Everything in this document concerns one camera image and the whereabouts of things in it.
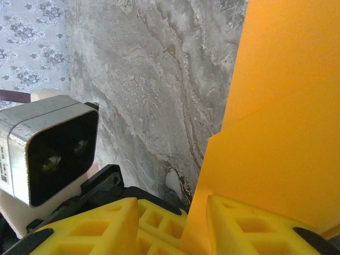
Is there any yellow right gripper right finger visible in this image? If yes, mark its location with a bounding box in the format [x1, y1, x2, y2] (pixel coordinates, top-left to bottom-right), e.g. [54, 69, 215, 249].
[206, 194, 340, 255]

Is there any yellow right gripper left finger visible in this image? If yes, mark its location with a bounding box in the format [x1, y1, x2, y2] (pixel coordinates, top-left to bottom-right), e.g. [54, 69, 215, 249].
[7, 197, 140, 255]

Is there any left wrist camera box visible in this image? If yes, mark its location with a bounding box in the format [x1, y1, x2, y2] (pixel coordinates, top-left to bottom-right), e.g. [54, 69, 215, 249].
[0, 94, 100, 209]

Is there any orange paper sheet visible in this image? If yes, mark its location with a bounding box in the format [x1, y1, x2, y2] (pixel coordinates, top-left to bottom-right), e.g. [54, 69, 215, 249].
[181, 0, 340, 252]

